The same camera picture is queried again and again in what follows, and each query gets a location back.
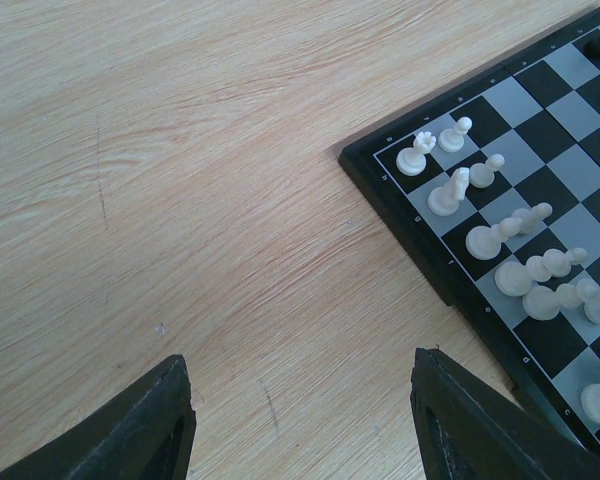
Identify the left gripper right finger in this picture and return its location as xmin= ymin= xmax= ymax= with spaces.
xmin=410 ymin=348 xmax=600 ymax=479

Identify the black magnetic chess board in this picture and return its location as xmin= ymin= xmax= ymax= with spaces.
xmin=339 ymin=7 xmax=600 ymax=456

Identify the white pawn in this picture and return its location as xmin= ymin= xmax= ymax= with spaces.
xmin=576 ymin=278 xmax=600 ymax=325
xmin=437 ymin=116 xmax=473 ymax=153
xmin=564 ymin=247 xmax=589 ymax=274
xmin=469 ymin=154 xmax=505 ymax=189
xmin=511 ymin=202 xmax=553 ymax=235

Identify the white knight piece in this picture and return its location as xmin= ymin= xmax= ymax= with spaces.
xmin=428 ymin=167 xmax=470 ymax=216

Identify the white rook piece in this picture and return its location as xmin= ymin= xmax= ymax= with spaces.
xmin=396 ymin=131 xmax=436 ymax=176

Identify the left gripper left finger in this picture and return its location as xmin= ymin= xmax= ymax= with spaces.
xmin=0 ymin=354 xmax=196 ymax=479

